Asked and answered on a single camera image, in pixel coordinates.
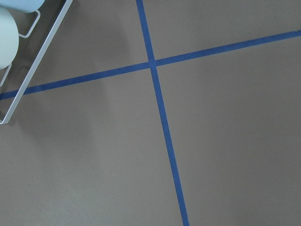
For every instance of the pale green cup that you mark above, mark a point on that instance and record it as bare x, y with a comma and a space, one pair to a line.
9, 38

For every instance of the light blue cup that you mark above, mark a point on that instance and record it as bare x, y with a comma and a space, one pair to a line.
27, 6

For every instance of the white wire cup rack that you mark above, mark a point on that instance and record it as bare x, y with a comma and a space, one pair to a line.
36, 61

